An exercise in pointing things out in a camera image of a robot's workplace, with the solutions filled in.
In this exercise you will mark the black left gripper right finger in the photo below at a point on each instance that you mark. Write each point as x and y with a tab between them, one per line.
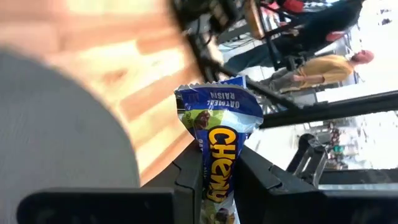
311	208

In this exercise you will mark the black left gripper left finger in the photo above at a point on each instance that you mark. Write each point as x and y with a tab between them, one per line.
109	208

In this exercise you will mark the blue oatmeal raisin granola bar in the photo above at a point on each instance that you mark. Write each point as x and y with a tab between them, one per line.
220	155

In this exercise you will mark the dark grey round woven mat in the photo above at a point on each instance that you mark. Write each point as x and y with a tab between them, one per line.
46	124

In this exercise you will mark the black aluminium table frame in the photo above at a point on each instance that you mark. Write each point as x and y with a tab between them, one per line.
326	110

